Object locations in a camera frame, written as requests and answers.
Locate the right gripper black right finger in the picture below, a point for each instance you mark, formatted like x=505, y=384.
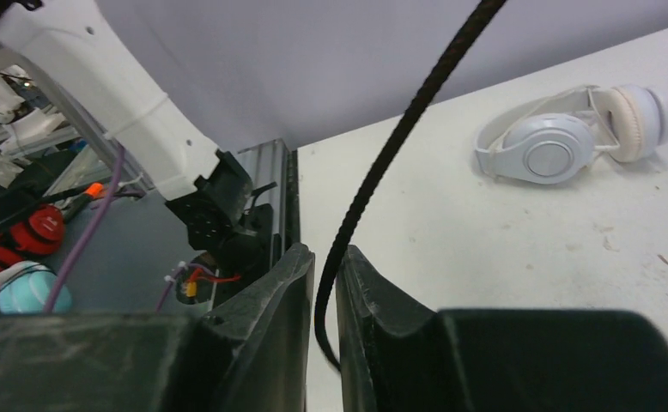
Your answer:
x=388, y=342

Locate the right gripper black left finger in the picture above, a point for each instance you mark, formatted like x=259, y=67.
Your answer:
x=259, y=339

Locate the white wired headphones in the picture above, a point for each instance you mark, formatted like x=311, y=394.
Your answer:
x=547, y=141

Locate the black and white headphones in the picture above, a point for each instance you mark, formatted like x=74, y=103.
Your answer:
x=463, y=40

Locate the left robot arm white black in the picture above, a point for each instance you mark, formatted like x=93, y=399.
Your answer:
x=203, y=186

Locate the red headphones in background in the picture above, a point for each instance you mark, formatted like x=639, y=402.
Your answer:
x=40, y=235

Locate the teal round object in background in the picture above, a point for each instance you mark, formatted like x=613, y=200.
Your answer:
x=28, y=293

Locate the aluminium rail frame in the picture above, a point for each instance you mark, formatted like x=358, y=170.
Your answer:
x=275, y=204

